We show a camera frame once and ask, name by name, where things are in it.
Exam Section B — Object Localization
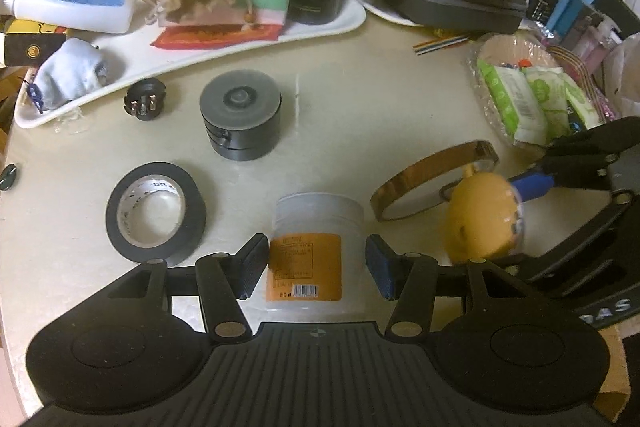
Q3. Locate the white plastic bag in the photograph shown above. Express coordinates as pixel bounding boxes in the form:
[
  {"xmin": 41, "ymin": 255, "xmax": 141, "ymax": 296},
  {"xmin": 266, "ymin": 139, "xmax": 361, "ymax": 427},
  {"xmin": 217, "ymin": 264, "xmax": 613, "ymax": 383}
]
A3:
[{"xmin": 602, "ymin": 34, "xmax": 640, "ymax": 120}]

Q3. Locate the black round cap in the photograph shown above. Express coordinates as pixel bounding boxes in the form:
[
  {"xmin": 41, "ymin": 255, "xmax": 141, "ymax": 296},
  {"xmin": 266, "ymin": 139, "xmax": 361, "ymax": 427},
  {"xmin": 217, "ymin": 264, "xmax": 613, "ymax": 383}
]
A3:
[{"xmin": 0, "ymin": 163, "xmax": 20, "ymax": 192}]

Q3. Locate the black zip case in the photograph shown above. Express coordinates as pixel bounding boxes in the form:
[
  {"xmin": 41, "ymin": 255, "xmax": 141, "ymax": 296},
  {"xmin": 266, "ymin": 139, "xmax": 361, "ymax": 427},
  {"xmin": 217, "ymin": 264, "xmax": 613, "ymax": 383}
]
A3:
[{"xmin": 382, "ymin": 0, "xmax": 530, "ymax": 35}]

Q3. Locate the green wet wipes packet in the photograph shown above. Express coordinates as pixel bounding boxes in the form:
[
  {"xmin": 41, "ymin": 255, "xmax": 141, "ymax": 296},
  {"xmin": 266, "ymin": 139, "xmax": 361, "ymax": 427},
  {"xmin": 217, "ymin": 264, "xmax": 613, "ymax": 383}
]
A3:
[
  {"xmin": 477, "ymin": 59, "xmax": 548, "ymax": 145},
  {"xmin": 562, "ymin": 74, "xmax": 608, "ymax": 130},
  {"xmin": 525, "ymin": 67, "xmax": 571, "ymax": 142}
]

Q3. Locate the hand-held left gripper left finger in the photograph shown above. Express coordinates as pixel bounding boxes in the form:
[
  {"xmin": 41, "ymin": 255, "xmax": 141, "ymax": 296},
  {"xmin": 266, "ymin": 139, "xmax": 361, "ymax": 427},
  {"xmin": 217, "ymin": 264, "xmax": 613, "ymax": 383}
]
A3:
[{"xmin": 107, "ymin": 233, "xmax": 271, "ymax": 343}]

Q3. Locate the black tape roll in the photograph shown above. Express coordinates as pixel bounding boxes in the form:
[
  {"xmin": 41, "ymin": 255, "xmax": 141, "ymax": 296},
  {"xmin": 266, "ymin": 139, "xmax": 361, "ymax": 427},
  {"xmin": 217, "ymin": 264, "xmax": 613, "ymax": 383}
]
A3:
[{"xmin": 106, "ymin": 162, "xmax": 207, "ymax": 265}]

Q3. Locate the amber tape roll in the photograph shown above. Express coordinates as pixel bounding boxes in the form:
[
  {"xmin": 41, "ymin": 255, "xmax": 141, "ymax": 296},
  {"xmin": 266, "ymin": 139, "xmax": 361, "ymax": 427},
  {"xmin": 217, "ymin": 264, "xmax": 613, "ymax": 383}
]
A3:
[{"xmin": 370, "ymin": 140, "xmax": 500, "ymax": 223}]

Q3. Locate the black plug adapter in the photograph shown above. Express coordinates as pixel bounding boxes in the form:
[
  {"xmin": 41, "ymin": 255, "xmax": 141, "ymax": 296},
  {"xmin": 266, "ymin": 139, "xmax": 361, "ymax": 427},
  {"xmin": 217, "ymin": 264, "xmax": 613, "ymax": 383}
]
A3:
[{"xmin": 123, "ymin": 78, "xmax": 166, "ymax": 122}]

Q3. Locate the brown wallet gold button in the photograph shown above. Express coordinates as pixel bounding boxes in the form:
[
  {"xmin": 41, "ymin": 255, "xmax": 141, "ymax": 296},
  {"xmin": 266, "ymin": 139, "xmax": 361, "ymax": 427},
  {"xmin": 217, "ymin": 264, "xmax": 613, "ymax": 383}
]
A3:
[{"xmin": 0, "ymin": 19, "xmax": 68, "ymax": 68}]

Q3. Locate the white plastic jar orange label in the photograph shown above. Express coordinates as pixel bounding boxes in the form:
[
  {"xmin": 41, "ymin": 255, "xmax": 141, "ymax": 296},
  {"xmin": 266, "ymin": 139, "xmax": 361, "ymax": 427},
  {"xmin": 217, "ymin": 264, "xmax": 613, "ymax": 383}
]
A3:
[{"xmin": 265, "ymin": 192, "xmax": 367, "ymax": 323}]

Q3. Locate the brown striped ribbon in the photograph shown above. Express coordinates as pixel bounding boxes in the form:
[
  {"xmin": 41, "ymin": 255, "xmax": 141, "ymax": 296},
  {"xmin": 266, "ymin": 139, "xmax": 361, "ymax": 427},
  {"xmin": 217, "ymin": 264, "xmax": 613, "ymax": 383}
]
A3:
[{"xmin": 547, "ymin": 46, "xmax": 618, "ymax": 122}]

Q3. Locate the white lotion bottle blue label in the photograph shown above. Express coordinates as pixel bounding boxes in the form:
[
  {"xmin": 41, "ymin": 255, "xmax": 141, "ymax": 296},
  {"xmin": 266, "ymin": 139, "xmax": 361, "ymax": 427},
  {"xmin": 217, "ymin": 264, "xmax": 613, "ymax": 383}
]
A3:
[{"xmin": 0, "ymin": 0, "xmax": 137, "ymax": 34}]

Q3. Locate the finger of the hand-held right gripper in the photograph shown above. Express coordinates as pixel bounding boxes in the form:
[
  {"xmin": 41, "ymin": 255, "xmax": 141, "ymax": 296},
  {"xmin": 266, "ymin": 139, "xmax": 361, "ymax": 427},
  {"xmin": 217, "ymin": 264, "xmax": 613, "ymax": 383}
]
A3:
[
  {"xmin": 509, "ymin": 117, "xmax": 640, "ymax": 202},
  {"xmin": 502, "ymin": 191, "xmax": 640, "ymax": 280}
]

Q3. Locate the white sock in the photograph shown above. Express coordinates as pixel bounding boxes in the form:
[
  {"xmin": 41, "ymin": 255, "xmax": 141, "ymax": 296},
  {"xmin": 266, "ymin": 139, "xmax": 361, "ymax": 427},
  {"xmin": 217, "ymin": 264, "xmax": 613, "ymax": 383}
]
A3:
[{"xmin": 36, "ymin": 39, "xmax": 112, "ymax": 102}]

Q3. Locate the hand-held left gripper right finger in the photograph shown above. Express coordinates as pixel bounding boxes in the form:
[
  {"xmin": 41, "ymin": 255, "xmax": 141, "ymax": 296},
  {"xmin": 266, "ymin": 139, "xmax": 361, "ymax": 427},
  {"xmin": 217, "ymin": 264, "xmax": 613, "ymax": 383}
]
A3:
[{"xmin": 365, "ymin": 234, "xmax": 528, "ymax": 340}]

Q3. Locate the grey cylinder device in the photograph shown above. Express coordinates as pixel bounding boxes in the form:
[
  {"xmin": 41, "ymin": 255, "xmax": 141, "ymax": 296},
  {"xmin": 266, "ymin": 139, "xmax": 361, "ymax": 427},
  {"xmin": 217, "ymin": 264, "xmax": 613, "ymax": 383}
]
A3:
[{"xmin": 199, "ymin": 71, "xmax": 283, "ymax": 162}]

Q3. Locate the white plate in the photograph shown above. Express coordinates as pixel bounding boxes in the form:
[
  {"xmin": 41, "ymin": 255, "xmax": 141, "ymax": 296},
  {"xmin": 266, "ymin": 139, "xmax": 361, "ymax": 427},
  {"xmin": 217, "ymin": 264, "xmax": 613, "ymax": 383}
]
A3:
[{"xmin": 347, "ymin": 0, "xmax": 436, "ymax": 28}]

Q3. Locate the white tray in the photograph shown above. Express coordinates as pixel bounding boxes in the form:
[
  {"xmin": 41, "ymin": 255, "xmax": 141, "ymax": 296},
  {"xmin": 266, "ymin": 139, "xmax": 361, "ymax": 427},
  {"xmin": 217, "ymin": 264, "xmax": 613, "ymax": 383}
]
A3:
[{"xmin": 14, "ymin": 0, "xmax": 367, "ymax": 129}]

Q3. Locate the clear plastic basket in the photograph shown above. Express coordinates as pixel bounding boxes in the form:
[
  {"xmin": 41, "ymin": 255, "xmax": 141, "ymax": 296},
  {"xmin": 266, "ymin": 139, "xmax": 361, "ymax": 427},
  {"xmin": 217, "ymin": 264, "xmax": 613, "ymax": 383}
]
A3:
[{"xmin": 467, "ymin": 32, "xmax": 618, "ymax": 152}]

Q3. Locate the yellow round toy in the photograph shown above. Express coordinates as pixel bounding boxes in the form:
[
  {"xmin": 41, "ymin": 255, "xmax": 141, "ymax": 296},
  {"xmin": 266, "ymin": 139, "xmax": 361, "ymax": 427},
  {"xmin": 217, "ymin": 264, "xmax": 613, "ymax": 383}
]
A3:
[{"xmin": 446, "ymin": 173, "xmax": 525, "ymax": 264}]

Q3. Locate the red packet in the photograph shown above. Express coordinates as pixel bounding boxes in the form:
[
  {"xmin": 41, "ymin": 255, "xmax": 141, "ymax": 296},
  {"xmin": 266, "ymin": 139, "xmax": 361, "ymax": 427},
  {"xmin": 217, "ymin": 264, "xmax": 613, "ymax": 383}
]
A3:
[{"xmin": 150, "ymin": 24, "xmax": 281, "ymax": 50}]

